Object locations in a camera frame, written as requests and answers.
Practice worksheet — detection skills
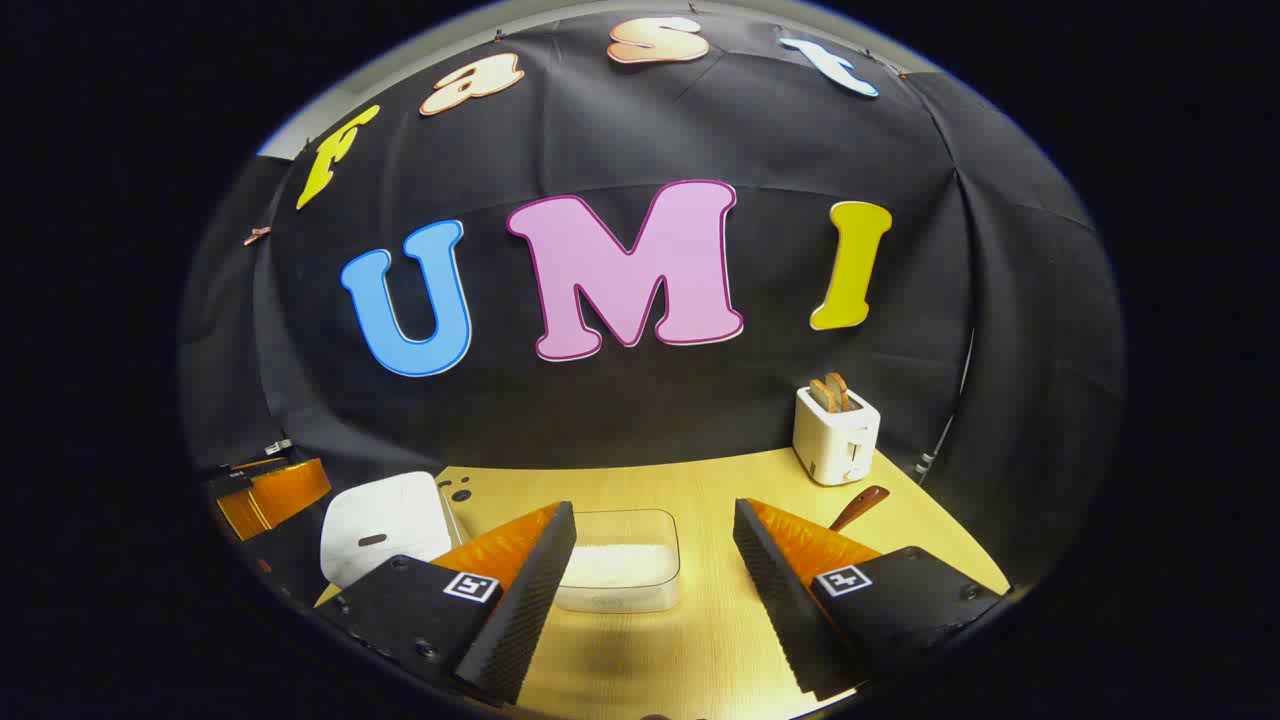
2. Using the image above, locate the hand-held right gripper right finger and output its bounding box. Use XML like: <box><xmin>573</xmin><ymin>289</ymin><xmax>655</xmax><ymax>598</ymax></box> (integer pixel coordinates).
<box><xmin>733</xmin><ymin>498</ymin><xmax>1004</xmax><ymax>703</ymax></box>

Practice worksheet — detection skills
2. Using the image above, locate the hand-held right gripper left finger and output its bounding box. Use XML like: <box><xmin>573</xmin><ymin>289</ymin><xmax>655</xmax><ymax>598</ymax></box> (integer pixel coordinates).
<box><xmin>318</xmin><ymin>500</ymin><xmax>579</xmax><ymax>707</ymax></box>

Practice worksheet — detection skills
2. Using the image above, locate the white rice cooker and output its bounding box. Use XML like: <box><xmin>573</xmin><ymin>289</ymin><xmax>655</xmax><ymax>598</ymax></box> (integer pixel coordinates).
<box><xmin>318</xmin><ymin>470</ymin><xmax>471</xmax><ymax>591</ymax></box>

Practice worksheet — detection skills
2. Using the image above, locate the white rice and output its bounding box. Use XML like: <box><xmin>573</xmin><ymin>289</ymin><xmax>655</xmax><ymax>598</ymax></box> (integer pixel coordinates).
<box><xmin>563</xmin><ymin>542</ymin><xmax>677</xmax><ymax>593</ymax></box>

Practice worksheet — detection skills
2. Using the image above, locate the wooden spoon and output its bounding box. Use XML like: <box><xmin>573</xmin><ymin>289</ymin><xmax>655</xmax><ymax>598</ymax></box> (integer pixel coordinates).
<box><xmin>829</xmin><ymin>486</ymin><xmax>891</xmax><ymax>533</ymax></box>

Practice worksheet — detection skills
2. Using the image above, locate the clear plastic box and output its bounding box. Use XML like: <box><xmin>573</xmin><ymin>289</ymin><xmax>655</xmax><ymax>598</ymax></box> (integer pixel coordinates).
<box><xmin>553</xmin><ymin>508</ymin><xmax>683</xmax><ymax>614</ymax></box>

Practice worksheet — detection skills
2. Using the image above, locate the white toaster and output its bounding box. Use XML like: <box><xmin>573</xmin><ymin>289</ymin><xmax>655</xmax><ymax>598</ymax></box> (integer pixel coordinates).
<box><xmin>793</xmin><ymin>385</ymin><xmax>882</xmax><ymax>487</ymax></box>

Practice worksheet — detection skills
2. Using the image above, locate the black backdrop cloth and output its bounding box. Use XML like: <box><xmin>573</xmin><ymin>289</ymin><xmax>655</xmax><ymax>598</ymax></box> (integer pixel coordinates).
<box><xmin>178</xmin><ymin>8</ymin><xmax>1126</xmax><ymax>601</ymax></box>

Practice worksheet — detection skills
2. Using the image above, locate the thin wall cable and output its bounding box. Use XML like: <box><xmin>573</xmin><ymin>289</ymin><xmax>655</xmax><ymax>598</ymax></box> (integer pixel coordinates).
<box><xmin>914</xmin><ymin>328</ymin><xmax>977</xmax><ymax>477</ymax></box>

